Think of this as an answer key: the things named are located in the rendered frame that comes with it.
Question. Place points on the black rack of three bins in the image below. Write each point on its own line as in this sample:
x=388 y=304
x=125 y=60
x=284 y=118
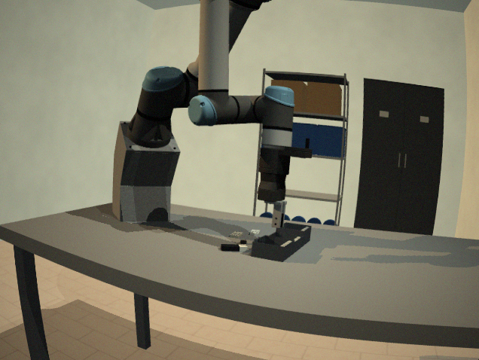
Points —
x=271 y=247

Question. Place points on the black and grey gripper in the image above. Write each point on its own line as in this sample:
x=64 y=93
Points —
x=274 y=166

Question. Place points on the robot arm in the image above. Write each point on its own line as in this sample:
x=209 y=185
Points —
x=206 y=96

